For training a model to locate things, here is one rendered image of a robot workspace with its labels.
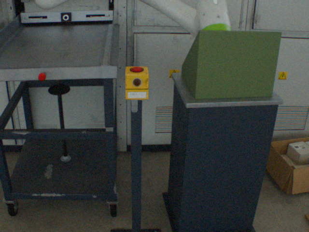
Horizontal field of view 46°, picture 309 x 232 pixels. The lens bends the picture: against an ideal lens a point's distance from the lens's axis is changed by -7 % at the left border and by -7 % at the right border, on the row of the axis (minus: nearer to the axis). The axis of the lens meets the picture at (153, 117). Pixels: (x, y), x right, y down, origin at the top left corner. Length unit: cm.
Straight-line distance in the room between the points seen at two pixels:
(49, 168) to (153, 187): 60
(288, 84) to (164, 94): 80
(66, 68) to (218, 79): 61
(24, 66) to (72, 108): 85
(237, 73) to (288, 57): 98
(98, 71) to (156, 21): 72
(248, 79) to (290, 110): 111
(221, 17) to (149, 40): 72
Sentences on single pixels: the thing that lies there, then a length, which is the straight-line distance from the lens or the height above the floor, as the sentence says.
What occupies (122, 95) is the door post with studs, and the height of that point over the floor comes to 40.
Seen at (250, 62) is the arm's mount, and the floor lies 90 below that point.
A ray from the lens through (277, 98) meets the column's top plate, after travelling 163.
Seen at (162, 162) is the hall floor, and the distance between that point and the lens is 246.
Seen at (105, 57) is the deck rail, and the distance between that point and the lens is 166.
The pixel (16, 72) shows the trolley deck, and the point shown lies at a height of 83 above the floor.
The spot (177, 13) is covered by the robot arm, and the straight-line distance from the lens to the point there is 181.
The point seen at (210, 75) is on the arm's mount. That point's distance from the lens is 149.
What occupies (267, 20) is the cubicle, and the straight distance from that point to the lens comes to 234.
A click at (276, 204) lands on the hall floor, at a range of 225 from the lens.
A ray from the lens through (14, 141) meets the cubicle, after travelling 260.
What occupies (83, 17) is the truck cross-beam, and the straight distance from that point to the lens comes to 225.
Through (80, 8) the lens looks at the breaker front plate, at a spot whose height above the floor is 94.
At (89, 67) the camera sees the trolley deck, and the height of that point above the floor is 84.
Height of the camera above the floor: 139
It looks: 28 degrees down
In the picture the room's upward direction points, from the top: 2 degrees clockwise
